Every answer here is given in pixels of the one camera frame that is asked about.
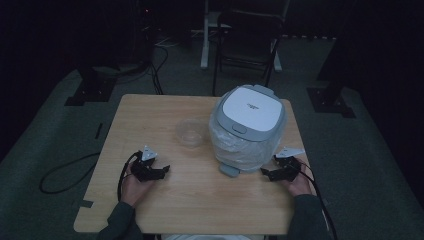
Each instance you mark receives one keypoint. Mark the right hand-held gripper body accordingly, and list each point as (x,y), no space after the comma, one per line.
(286,170)

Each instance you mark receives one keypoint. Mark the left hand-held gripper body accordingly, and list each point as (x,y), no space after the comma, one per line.
(143,171)

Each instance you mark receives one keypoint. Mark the clear glass bowl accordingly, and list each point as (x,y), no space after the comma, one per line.
(191,133)

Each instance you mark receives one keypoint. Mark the grey white pedal bin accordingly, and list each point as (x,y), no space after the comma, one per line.
(251,110)

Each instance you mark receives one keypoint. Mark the person's right hand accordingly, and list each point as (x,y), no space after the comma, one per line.
(298,185)

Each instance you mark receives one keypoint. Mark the person's left hand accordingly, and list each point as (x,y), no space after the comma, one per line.
(135,190)

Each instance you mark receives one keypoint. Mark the clear plastic bin liner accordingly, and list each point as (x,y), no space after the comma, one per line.
(240,148)

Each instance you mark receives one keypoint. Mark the grey tape patch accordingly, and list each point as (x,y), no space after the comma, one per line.
(86,203)

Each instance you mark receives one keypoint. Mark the black folding chair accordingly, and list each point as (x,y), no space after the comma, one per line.
(246,50)

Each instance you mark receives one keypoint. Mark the black stand base plate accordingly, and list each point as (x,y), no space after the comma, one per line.
(91,90)
(330,101)

